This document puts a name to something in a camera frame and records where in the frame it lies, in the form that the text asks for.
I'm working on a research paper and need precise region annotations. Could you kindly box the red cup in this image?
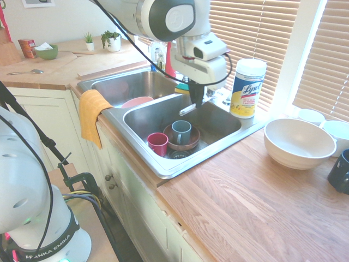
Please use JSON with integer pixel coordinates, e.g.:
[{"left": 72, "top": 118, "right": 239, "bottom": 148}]
[{"left": 147, "top": 132, "right": 169, "bottom": 157}]

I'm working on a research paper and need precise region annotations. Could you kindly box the sink drain strainer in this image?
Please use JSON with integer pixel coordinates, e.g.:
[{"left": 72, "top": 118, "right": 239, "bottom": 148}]
[{"left": 166, "top": 149, "right": 192, "bottom": 160}]

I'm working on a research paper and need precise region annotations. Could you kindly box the yellowish round soap bottle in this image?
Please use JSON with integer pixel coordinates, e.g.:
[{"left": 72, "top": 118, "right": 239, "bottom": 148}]
[{"left": 156, "top": 53, "right": 167, "bottom": 72}]

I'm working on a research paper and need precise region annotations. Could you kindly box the clear pump soap bottle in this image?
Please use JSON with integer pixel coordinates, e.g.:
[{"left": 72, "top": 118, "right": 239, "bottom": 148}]
[{"left": 151, "top": 43, "right": 162, "bottom": 66}]

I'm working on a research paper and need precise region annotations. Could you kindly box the wooden knife block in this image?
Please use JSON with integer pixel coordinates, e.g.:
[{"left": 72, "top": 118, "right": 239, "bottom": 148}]
[{"left": 0, "top": 26, "right": 21, "bottom": 67}]

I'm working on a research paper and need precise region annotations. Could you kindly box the dark blue mug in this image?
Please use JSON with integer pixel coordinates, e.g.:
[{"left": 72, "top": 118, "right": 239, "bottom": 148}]
[{"left": 327, "top": 148, "right": 349, "bottom": 195}]

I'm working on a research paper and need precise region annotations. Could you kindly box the dark green clamp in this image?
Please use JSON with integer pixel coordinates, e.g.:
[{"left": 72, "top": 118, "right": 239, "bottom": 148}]
[{"left": 57, "top": 152, "right": 101, "bottom": 192}]

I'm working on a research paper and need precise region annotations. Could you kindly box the beige window blind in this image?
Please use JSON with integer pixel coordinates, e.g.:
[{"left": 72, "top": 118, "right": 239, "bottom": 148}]
[
  {"left": 208, "top": 0, "right": 301, "bottom": 113},
  {"left": 292, "top": 0, "right": 349, "bottom": 123}
]

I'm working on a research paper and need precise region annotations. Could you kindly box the red box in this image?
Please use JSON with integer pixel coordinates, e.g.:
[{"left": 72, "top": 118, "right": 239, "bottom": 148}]
[{"left": 17, "top": 38, "right": 38, "bottom": 59}]

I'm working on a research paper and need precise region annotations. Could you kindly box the large white bowl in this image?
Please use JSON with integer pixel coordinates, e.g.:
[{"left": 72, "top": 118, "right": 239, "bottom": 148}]
[{"left": 263, "top": 117, "right": 338, "bottom": 171}]

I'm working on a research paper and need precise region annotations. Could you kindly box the grey mug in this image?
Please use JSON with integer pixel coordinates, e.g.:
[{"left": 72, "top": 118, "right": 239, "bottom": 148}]
[{"left": 171, "top": 120, "right": 192, "bottom": 146}]

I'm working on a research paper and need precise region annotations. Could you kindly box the Lysol wipes canister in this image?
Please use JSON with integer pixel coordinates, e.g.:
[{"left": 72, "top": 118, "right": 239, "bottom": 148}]
[{"left": 229, "top": 58, "right": 268, "bottom": 120}]

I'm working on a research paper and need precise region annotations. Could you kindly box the green bowl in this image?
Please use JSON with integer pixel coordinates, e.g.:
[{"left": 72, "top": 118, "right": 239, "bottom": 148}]
[{"left": 35, "top": 43, "right": 59, "bottom": 61}]

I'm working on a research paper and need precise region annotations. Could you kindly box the metal spoon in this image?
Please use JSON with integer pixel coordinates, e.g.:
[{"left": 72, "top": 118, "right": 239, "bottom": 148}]
[{"left": 6, "top": 68, "right": 45, "bottom": 76}]

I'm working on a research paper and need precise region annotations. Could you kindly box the stainless steel double sink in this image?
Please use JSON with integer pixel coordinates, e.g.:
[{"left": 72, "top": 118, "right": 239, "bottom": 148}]
[{"left": 76, "top": 68, "right": 271, "bottom": 180}]

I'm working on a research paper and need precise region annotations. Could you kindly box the trailing plant in white pot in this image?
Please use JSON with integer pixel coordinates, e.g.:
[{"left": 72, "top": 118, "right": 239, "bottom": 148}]
[{"left": 100, "top": 30, "right": 122, "bottom": 53}]

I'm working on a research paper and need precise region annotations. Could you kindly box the red spray bottle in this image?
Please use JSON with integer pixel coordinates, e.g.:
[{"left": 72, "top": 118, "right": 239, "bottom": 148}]
[{"left": 165, "top": 40, "right": 178, "bottom": 80}]

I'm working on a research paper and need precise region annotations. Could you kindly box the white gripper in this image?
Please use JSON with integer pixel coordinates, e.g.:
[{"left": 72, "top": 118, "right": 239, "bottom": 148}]
[{"left": 171, "top": 51, "right": 228, "bottom": 108}]

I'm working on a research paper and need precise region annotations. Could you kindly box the brown wooden bowl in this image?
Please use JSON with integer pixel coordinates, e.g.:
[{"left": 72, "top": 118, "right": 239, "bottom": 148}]
[{"left": 163, "top": 123, "right": 201, "bottom": 151}]

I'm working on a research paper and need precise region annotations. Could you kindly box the orange dish towel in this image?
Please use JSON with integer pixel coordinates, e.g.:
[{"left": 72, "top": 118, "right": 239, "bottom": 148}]
[{"left": 78, "top": 88, "right": 114, "bottom": 150}]

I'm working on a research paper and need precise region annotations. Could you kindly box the white crumpled paper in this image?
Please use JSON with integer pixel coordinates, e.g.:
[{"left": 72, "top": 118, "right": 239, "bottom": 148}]
[{"left": 33, "top": 41, "right": 54, "bottom": 52}]

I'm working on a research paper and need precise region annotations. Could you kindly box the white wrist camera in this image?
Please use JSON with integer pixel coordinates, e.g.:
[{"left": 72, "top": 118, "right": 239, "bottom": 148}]
[{"left": 191, "top": 33, "right": 230, "bottom": 62}]

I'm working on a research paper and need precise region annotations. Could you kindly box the pink bowl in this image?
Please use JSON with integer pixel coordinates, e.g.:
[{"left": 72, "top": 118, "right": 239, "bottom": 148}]
[{"left": 121, "top": 96, "right": 154, "bottom": 110}]

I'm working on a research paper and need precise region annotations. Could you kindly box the bundle of coloured cables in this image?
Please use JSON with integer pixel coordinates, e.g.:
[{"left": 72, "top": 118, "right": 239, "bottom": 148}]
[{"left": 61, "top": 190, "right": 121, "bottom": 262}]

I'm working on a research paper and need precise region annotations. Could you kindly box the green and yellow sponge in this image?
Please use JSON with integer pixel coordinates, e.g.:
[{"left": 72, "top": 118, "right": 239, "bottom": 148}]
[{"left": 174, "top": 82, "right": 191, "bottom": 96}]

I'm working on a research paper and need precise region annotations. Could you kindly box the small potted plant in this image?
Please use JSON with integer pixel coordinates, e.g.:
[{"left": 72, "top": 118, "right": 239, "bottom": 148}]
[{"left": 82, "top": 32, "right": 95, "bottom": 51}]

